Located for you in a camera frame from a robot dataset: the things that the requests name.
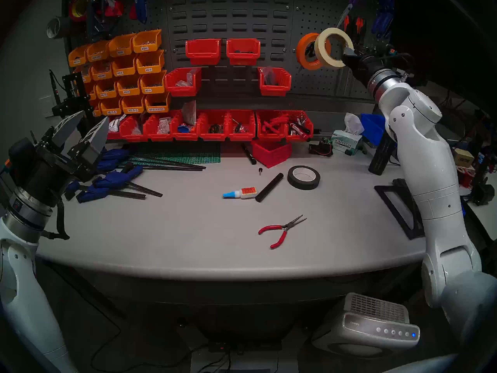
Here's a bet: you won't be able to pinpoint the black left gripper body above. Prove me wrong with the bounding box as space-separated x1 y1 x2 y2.
16 141 78 206

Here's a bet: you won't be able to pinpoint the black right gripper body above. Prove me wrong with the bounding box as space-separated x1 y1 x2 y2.
351 46 394 87

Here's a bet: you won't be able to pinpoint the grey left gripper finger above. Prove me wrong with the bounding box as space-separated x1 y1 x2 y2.
70 117 109 176
41 111 85 151

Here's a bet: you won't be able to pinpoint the beige masking tape roll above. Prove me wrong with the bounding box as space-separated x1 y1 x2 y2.
315 28 355 69

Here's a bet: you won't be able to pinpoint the orange tape roll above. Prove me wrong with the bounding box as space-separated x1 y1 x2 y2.
296 33 331 71

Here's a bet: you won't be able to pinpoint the red tape roll yellow core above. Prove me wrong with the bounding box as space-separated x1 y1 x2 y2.
68 0 94 22

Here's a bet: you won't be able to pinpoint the black tape roll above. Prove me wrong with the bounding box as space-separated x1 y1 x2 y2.
287 166 321 191

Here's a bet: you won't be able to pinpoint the red plastic parts bin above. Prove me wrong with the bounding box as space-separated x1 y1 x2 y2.
119 115 150 143
255 109 290 140
227 109 257 141
258 67 292 97
186 39 222 66
287 110 314 142
226 38 261 66
198 110 231 141
143 113 175 141
171 111 204 141
165 67 202 98
105 116 125 140

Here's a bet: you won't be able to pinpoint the black tool stand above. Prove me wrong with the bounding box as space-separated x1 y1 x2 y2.
52 71 103 141

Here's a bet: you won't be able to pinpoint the black soldering iron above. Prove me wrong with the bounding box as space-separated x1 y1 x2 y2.
49 69 66 118

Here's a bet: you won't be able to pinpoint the blue plastic bin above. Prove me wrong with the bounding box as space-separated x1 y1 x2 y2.
360 113 387 146

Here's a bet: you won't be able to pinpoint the black computer monitor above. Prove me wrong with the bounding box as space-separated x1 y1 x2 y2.
384 0 497 112

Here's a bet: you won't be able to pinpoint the Kimtech tissue box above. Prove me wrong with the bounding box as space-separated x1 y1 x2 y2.
331 113 366 156

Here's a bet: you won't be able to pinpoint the black red marker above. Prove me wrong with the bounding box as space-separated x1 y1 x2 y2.
289 122 312 141

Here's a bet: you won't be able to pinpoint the black perforated cylinder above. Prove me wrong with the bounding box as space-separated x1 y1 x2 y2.
368 131 397 176

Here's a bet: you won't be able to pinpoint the black battery holder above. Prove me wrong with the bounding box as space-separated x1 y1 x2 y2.
309 140 334 157

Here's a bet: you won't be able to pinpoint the green cutting mat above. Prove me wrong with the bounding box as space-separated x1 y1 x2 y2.
126 143 222 167

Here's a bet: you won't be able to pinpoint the clear plastic bag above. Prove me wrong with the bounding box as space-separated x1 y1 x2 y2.
182 100 198 126

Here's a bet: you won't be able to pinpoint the small red loose bin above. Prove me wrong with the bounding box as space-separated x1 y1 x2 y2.
252 139 292 169

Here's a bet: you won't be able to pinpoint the red white plastic tool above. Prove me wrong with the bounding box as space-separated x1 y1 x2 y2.
97 0 125 18

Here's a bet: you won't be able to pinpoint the cardboard box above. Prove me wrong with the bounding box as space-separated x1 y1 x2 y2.
452 148 475 167

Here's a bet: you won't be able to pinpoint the black cylindrical rod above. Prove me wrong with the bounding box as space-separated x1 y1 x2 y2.
255 173 285 203

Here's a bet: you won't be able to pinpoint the white glue bottle orange label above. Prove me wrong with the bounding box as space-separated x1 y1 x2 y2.
222 186 258 201

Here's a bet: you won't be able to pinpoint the black power strip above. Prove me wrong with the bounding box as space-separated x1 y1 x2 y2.
208 339 282 353

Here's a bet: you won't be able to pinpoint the white Coway air purifier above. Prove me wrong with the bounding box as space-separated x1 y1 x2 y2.
312 293 421 357

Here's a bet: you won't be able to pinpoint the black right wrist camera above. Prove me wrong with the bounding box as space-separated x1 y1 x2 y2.
371 43 396 58

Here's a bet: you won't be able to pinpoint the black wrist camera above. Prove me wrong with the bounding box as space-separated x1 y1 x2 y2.
6 138 35 184
371 43 396 58

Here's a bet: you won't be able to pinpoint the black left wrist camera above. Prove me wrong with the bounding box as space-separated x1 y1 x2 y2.
6 138 35 184

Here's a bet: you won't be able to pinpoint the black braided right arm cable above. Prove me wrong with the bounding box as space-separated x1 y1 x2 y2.
388 52 414 81

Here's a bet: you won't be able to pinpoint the purple-handled scissors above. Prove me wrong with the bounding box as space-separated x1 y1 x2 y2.
336 0 366 31

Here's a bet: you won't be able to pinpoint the blue-handled pliers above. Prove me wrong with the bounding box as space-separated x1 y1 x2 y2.
371 0 394 39

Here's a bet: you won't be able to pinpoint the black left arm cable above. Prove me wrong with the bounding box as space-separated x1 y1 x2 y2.
42 197 70 241

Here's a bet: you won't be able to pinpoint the grey duct tape roll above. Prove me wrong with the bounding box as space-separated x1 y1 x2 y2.
47 17 72 40

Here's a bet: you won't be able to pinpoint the dark grey pegboard wall panel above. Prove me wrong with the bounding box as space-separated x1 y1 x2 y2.
62 0 396 105

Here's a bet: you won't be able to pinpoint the black triangular frame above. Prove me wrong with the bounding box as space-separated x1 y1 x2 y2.
374 179 426 241

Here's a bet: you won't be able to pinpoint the red-handled needle-nose pliers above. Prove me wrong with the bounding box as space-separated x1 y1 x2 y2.
258 215 307 249

